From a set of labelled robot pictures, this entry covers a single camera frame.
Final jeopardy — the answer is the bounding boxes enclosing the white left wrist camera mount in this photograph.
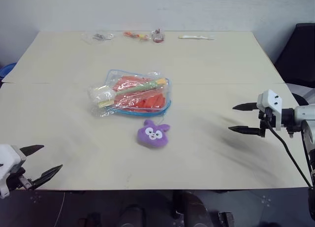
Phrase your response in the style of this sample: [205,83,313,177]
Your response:
[0,144,27,199]

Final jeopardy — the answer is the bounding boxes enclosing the black chair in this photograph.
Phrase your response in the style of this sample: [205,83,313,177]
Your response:
[274,23,315,107]

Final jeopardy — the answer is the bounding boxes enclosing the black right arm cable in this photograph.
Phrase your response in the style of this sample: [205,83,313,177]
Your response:
[265,112,315,188]

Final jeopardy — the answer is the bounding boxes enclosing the purple plush bunny charm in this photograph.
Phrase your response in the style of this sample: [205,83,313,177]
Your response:
[136,119,171,150]

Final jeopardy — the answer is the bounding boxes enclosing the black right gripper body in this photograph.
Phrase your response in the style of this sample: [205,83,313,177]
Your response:
[257,108,274,138]

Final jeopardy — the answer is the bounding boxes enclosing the dark rounded shape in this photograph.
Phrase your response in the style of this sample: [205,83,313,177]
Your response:
[171,190,213,227]

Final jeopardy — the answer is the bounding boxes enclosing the white cream flat item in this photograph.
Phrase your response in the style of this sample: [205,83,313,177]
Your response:
[178,34,215,41]

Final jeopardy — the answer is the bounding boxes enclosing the orange yellow small toy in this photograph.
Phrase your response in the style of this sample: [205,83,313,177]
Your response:
[123,31,150,42]

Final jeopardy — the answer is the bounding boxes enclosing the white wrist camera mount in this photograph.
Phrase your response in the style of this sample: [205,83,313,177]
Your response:
[0,144,27,199]
[256,89,283,131]

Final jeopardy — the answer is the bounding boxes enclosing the small red round packet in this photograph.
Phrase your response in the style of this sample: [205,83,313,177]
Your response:
[150,28,166,44]

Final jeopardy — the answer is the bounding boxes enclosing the blue plastic bin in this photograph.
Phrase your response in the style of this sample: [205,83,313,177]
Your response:
[0,62,17,80]

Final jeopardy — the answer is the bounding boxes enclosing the thin white wire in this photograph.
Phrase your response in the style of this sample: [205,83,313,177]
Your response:
[57,191,66,227]

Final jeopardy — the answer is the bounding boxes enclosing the clear bag of dark parts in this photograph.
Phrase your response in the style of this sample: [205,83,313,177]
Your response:
[82,32,116,44]

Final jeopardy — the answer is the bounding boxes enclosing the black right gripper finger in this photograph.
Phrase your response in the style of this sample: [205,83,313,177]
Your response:
[232,101,258,112]
[228,125,261,137]

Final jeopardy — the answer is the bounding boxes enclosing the clear pouch with orange items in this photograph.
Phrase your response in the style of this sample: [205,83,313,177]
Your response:
[87,69,172,119]

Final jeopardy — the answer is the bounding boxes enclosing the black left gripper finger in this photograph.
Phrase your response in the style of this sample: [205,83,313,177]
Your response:
[30,164,63,190]
[19,144,45,157]

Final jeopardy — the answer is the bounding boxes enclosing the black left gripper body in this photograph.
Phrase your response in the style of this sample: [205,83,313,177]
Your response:
[5,166,34,191]

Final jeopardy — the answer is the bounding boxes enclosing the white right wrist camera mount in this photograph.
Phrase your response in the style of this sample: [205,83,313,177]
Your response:
[256,89,283,131]

